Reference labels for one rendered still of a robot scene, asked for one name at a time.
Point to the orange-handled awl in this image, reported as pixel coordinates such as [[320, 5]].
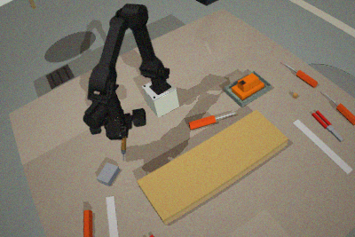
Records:
[[303, 76], [345, 112], [87, 227], [205, 121]]

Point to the tan floor panel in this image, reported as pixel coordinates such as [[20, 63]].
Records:
[[197, 175]]

